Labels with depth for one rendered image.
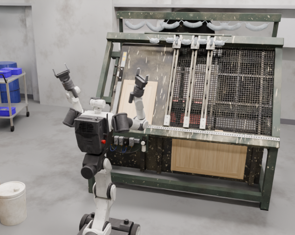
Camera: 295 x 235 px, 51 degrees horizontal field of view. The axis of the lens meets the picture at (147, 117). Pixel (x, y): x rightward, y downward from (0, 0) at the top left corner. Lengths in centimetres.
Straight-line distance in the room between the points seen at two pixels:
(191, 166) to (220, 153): 40
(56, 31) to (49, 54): 58
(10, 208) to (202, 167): 223
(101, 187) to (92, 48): 484
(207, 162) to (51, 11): 521
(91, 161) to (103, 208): 58
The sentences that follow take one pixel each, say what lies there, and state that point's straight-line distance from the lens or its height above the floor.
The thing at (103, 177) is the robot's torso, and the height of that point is 78.
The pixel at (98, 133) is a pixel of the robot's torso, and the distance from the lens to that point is 235.
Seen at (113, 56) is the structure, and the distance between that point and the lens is 425.
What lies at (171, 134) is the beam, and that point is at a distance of 361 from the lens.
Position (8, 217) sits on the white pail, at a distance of 367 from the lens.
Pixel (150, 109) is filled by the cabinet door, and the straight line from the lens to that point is 376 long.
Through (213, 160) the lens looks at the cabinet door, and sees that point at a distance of 394.
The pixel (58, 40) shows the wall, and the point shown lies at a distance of 765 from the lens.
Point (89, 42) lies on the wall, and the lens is 728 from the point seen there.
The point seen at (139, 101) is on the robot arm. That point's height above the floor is 147.
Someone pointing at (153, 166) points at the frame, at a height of 26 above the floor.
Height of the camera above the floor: 210
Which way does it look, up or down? 18 degrees down
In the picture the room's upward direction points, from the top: 1 degrees clockwise
